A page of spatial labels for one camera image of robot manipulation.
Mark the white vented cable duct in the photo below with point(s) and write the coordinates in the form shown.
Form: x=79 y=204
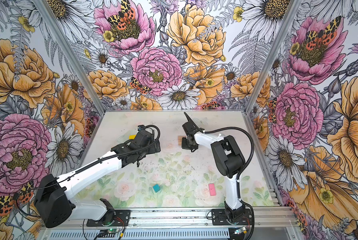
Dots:
x=139 y=234

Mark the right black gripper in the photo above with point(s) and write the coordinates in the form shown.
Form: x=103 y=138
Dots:
x=184 y=145

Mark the teal cube block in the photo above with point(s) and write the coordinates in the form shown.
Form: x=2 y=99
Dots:
x=156 y=188

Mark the natural wood block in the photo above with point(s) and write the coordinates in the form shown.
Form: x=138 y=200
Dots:
x=180 y=140

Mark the aluminium front rail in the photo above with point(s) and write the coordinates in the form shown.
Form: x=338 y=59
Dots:
x=151 y=218

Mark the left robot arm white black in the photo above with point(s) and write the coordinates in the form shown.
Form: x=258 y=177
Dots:
x=56 y=201

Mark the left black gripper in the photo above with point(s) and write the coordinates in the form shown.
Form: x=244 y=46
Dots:
x=152 y=150

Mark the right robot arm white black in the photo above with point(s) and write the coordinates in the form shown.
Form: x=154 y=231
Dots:
x=229 y=161

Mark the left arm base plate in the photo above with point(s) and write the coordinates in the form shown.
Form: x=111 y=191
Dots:
x=119 y=217

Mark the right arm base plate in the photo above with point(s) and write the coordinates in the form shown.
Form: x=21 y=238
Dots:
x=224 y=217

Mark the pink block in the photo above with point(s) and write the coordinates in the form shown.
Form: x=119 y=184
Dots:
x=212 y=190

